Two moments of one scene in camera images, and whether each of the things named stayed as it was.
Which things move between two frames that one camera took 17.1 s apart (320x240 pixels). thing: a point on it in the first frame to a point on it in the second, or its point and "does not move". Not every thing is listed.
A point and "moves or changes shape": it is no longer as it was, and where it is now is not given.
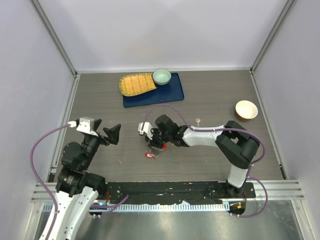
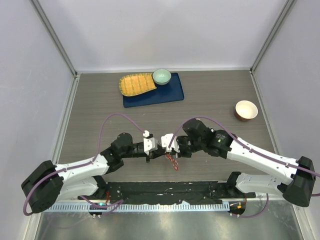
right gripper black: (153, 143) to (181, 153)
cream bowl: (246, 110) does not move
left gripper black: (112, 133) to (154, 154)
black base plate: (201, 192) does not move
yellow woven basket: (134, 84) does not move
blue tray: (170, 92) does not move
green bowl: (162, 76) does not move
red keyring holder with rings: (155, 151) moves or changes shape
